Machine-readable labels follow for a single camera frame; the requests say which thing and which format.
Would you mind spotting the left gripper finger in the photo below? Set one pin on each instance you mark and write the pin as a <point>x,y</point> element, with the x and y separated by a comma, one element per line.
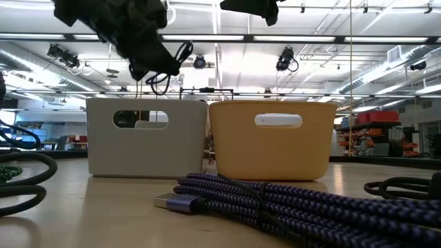
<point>137,70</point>
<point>155,56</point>

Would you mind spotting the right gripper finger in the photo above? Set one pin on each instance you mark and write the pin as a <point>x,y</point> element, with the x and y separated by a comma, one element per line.
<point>271,19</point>
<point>248,5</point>

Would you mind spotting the grey plastic bin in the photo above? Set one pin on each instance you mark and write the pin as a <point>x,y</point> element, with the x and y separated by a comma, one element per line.
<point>148,151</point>

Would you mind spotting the red box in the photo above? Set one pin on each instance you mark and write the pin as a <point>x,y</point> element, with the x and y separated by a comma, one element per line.
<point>78,139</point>

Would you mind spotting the grey office chair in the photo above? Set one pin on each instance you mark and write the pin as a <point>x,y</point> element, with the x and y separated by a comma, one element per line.
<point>62,143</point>

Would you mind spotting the blue monitor screen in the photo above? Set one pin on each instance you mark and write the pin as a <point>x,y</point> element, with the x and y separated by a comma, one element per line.
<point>31,135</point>

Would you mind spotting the yellow plastic bin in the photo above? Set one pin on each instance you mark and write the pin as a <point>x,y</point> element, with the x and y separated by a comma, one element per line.
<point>272,155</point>

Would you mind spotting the red storage bin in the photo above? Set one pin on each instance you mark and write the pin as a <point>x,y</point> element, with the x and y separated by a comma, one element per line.
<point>377,117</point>

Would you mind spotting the small black ceiling fixture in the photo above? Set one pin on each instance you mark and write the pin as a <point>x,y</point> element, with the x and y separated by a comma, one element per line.
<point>418,65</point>

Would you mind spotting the storage shelf rack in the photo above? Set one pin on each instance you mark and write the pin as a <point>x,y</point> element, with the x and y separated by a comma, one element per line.
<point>379,137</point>

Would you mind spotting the black overhead frame bar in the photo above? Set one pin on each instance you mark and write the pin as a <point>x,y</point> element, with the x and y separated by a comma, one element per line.
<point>248,38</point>

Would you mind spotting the round black ceiling camera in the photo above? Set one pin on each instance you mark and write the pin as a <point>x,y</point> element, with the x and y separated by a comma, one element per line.
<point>199,62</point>

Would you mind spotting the black ceiling camera cluster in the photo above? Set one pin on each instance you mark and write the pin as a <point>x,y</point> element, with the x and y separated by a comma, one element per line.
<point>65,56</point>

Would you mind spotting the thin black ceiling rail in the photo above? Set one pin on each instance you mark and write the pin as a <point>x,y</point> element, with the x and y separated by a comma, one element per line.
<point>310,95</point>

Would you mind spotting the silver ventilation duct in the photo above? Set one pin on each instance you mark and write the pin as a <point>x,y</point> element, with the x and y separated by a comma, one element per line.
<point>379,70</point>

